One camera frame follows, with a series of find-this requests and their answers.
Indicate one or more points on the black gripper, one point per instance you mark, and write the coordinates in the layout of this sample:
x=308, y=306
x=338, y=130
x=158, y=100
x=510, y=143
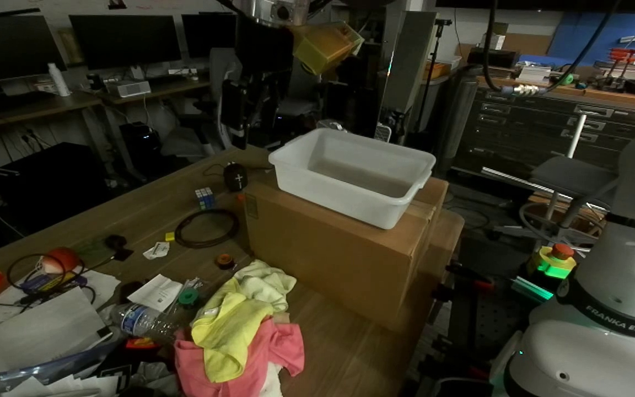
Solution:
x=259, y=80

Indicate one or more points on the bright yellow cloth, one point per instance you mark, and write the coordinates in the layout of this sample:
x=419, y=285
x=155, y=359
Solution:
x=226, y=331

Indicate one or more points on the pink garment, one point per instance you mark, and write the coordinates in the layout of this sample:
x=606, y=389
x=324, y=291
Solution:
x=259, y=361

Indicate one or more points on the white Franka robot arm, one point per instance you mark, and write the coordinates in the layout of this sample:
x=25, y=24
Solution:
x=610, y=317

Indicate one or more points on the white plastic container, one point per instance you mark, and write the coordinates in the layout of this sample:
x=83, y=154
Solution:
x=347, y=177

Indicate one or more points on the round black speaker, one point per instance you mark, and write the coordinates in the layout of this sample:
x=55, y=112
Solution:
x=234, y=177

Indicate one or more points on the grey office chair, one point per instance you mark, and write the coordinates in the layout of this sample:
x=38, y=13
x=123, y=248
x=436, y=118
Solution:
x=219, y=80

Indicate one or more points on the Rubik's cube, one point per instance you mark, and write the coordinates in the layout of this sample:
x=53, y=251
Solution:
x=202, y=198

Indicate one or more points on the wooden office desk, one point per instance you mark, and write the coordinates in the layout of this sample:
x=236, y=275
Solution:
x=163, y=89
x=22, y=112

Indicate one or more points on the black computer monitor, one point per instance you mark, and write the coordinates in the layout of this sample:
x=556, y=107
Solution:
x=210, y=35
x=8, y=46
x=123, y=40

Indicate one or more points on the white desktop device box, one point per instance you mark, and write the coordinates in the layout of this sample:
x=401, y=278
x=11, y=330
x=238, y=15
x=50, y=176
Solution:
x=133, y=89

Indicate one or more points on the small yellow block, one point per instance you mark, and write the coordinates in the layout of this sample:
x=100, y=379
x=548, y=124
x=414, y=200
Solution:
x=168, y=238

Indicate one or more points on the orange and black tape roll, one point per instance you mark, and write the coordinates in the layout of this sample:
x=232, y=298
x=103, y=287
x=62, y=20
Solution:
x=226, y=262

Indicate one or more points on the small white packet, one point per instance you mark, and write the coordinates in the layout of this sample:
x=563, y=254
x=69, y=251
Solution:
x=156, y=251

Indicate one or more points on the brown cardboard box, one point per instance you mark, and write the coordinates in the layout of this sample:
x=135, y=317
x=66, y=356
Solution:
x=330, y=257

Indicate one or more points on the small black object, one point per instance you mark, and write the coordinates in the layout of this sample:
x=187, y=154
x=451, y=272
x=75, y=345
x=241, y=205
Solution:
x=117, y=245

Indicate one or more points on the green spool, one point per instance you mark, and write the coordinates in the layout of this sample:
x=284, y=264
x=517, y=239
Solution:
x=187, y=296

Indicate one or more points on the white paper card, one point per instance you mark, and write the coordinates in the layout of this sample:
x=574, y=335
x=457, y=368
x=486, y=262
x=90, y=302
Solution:
x=155, y=292

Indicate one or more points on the small white plastic bottle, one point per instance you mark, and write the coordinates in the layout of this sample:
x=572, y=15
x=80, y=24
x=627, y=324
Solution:
x=57, y=80

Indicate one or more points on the large black case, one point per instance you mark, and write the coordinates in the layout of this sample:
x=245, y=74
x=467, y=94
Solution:
x=44, y=188

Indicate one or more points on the clear plastic water bottle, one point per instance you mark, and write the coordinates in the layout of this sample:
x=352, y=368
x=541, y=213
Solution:
x=141, y=320

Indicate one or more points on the red round gadget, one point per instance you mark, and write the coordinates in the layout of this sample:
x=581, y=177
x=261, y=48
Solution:
x=62, y=264

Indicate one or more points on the red snack wrapper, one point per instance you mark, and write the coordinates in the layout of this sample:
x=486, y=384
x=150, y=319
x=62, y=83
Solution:
x=141, y=343

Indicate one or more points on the small white box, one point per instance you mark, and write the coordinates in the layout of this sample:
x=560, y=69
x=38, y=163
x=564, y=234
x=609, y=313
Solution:
x=491, y=37

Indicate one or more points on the large dark display screen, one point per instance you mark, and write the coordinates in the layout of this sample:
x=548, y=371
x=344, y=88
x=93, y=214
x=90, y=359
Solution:
x=522, y=134

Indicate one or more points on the white paper sheet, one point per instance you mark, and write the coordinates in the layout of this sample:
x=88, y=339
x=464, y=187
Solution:
x=31, y=339

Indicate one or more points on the green toy figure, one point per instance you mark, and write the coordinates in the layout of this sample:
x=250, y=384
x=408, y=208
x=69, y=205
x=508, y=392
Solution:
x=564, y=75

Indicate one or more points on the emergency stop button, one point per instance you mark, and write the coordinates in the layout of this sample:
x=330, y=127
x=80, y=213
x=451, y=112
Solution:
x=551, y=264

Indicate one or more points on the blue board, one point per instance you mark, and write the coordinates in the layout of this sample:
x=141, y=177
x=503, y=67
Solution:
x=596, y=37

